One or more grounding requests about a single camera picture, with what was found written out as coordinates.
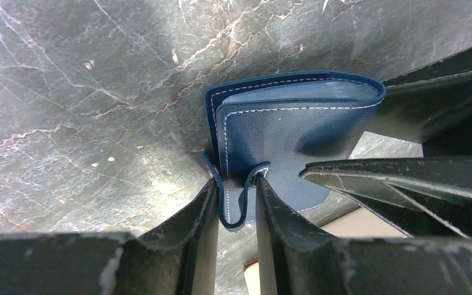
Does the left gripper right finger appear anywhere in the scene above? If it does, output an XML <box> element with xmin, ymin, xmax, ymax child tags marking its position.
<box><xmin>256</xmin><ymin>177</ymin><xmax>472</xmax><ymax>294</ymax></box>

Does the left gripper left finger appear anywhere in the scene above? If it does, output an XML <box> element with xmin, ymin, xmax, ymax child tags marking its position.
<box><xmin>0</xmin><ymin>180</ymin><xmax>219</xmax><ymax>294</ymax></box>

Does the white plastic tray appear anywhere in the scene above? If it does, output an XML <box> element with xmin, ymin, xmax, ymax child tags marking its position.
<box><xmin>244</xmin><ymin>208</ymin><xmax>407</xmax><ymax>295</ymax></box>

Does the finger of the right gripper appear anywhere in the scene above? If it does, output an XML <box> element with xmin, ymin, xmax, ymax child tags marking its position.
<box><xmin>367</xmin><ymin>47</ymin><xmax>472</xmax><ymax>157</ymax></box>
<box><xmin>299</xmin><ymin>156</ymin><xmax>472</xmax><ymax>238</ymax></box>

